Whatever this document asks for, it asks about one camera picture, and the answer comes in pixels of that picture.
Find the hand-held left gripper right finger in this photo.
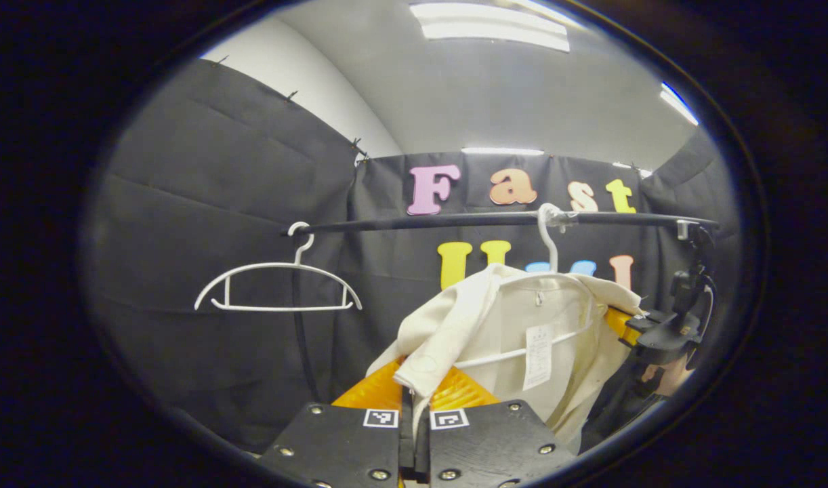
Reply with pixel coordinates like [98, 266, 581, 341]
[414, 383, 577, 488]

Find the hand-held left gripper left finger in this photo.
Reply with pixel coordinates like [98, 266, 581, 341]
[258, 357, 415, 488]

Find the white plastic hanger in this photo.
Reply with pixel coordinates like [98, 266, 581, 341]
[455, 202, 594, 370]
[194, 222, 363, 312]

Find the cream shirt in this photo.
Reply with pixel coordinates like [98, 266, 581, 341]
[365, 263, 645, 455]

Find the black clothes rack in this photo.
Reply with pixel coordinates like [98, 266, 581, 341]
[282, 211, 721, 402]

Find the black backdrop cloth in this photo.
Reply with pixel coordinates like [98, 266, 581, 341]
[92, 60, 740, 451]

